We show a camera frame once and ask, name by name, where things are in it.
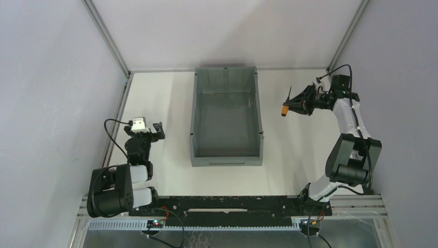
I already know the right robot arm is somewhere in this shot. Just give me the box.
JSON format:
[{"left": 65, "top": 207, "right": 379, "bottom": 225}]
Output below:
[{"left": 281, "top": 74, "right": 382, "bottom": 215}]

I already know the black cable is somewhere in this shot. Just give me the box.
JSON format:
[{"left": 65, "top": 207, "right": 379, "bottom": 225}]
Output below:
[
  {"left": 315, "top": 64, "right": 373, "bottom": 192},
  {"left": 103, "top": 118, "right": 133, "bottom": 162}
]

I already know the grey plastic storage bin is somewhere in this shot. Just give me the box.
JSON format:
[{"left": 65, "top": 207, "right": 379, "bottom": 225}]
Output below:
[{"left": 189, "top": 67, "right": 264, "bottom": 167}]

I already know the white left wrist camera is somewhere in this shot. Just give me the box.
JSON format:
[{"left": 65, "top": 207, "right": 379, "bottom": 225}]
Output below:
[{"left": 131, "top": 117, "right": 149, "bottom": 133}]

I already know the grey slotted cable duct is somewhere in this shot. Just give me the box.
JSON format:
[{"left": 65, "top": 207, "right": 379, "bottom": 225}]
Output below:
[{"left": 88, "top": 219, "right": 301, "bottom": 231}]

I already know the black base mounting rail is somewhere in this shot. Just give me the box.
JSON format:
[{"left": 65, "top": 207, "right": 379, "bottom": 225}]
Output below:
[{"left": 129, "top": 195, "right": 333, "bottom": 227}]

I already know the small led circuit board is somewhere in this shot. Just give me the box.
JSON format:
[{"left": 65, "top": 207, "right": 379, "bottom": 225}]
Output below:
[{"left": 147, "top": 220, "right": 165, "bottom": 228}]

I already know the orange handled screwdriver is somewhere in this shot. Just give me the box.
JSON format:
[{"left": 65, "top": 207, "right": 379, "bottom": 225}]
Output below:
[{"left": 281, "top": 87, "right": 291, "bottom": 117}]

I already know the left black cable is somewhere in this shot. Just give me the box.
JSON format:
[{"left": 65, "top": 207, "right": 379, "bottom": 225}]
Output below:
[{"left": 103, "top": 118, "right": 133, "bottom": 162}]

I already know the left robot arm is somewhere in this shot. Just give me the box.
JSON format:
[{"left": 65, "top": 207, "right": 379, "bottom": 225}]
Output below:
[{"left": 86, "top": 118, "right": 165, "bottom": 218}]

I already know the right black cable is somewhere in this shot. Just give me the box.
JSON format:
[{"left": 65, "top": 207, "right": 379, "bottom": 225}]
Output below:
[{"left": 315, "top": 64, "right": 373, "bottom": 192}]

